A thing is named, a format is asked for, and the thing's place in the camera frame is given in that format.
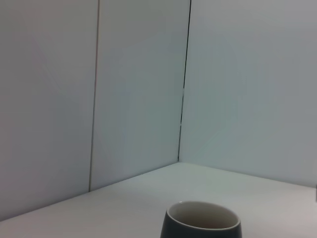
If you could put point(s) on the dark grey ceramic cup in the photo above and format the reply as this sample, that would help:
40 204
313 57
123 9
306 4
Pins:
173 228

